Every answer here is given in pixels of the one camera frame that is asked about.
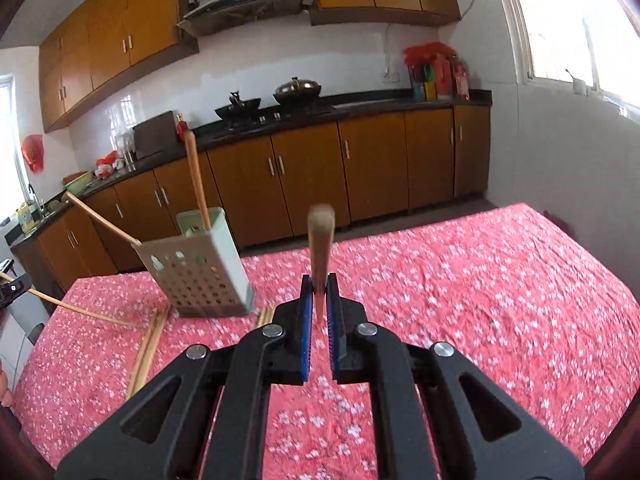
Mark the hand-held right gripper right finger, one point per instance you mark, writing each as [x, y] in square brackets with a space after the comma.
[334, 330]

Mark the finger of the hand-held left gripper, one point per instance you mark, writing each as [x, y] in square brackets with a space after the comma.
[12, 287]

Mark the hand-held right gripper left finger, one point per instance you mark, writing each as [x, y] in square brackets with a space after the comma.
[306, 330]

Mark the wooden chopstick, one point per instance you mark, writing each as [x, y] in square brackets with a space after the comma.
[142, 355]
[261, 320]
[80, 310]
[150, 350]
[320, 250]
[103, 219]
[196, 178]
[156, 345]
[268, 317]

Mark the perforated metal utensil holder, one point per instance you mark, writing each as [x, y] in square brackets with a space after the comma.
[200, 280]

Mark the person's left hand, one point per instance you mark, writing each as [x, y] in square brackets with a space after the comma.
[4, 390]

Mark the yellow dish soap bottle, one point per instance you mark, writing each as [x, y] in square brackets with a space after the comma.
[23, 217]

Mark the sink faucet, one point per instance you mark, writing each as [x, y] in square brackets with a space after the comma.
[36, 200]

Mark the green basin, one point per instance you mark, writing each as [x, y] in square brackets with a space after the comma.
[79, 181]

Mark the hanging red plastic bag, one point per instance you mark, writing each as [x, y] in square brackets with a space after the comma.
[33, 154]

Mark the small window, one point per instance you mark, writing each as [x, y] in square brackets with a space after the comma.
[9, 150]

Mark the red floral tablecloth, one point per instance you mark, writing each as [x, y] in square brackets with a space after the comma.
[475, 310]

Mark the red and white bag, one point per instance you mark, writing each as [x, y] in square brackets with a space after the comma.
[107, 166]

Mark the wooden base cabinets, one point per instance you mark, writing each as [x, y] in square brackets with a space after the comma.
[375, 165]

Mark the clear glass jar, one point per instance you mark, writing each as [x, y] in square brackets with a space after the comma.
[125, 145]

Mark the brown cutting board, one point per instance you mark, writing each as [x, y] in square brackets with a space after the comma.
[155, 135]

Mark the dark kitchen countertop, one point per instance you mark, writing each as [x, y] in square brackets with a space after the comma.
[380, 102]

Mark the small red bottle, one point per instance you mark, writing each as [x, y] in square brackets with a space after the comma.
[181, 127]

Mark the black wok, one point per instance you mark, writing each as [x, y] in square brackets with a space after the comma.
[239, 107]

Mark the wok with lid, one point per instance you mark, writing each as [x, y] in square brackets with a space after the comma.
[296, 91]

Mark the colourful boxes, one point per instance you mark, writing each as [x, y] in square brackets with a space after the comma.
[424, 85]

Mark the red bottles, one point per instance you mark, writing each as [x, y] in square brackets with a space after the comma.
[450, 80]

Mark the red bag on counter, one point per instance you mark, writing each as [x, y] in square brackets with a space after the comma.
[430, 52]

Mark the small cup on windowsill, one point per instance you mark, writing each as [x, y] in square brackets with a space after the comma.
[579, 86]

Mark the large window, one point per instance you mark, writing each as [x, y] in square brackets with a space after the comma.
[575, 20]

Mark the wall socket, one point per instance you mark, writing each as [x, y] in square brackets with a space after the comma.
[391, 77]

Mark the long wooden wall cabinet row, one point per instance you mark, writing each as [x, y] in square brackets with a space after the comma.
[110, 45]

